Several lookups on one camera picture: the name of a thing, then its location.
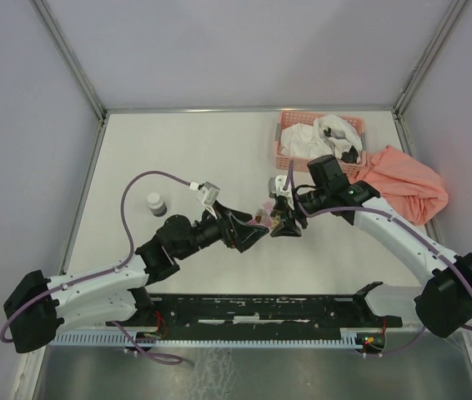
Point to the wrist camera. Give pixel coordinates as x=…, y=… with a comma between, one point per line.
x=281, y=187
x=207, y=196

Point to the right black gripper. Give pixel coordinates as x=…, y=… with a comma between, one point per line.
x=287, y=227

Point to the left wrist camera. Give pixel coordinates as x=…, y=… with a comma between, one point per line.
x=207, y=196

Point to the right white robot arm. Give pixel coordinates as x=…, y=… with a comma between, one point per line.
x=442, y=300

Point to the white cap pill bottle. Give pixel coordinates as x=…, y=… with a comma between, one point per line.
x=156, y=204

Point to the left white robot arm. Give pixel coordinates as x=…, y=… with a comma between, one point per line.
x=39, y=308

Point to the pink weekly pill organizer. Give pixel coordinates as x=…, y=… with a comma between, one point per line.
x=267, y=205

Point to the left aluminium frame post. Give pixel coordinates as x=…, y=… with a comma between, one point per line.
x=65, y=50

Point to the salmon pink cloth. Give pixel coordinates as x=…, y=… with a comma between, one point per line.
x=412, y=189

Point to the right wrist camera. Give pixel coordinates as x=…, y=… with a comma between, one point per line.
x=281, y=187

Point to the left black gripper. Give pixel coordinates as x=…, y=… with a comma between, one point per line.
x=243, y=235

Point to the pink plastic basket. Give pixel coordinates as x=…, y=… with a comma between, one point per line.
x=288, y=118

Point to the amber pill bottle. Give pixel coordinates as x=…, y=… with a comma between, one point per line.
x=264, y=217

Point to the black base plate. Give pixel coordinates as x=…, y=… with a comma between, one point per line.
x=259, y=316

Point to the right aluminium frame post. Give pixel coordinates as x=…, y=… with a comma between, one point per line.
x=429, y=56

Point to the white slotted cable duct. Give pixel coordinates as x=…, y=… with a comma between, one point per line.
x=116, y=339

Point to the aluminium frame post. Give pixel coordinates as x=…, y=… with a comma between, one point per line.
x=65, y=50
x=429, y=56

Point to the black white cloth in basket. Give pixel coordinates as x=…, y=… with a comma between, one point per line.
x=340, y=137

